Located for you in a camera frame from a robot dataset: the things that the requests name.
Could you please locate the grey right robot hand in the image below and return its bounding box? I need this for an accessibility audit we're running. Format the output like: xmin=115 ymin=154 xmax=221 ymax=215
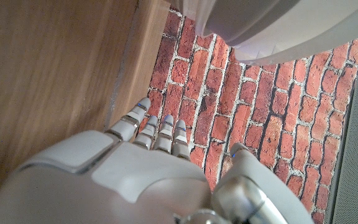
xmin=0 ymin=98 xmax=315 ymax=224

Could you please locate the white grey collapsible bucket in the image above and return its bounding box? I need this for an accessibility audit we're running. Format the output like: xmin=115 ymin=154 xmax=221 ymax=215
xmin=169 ymin=0 xmax=358 ymax=66

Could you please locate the red brick printed backdrop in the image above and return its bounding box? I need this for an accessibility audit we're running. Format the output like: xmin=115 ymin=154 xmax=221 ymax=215
xmin=147 ymin=7 xmax=358 ymax=224

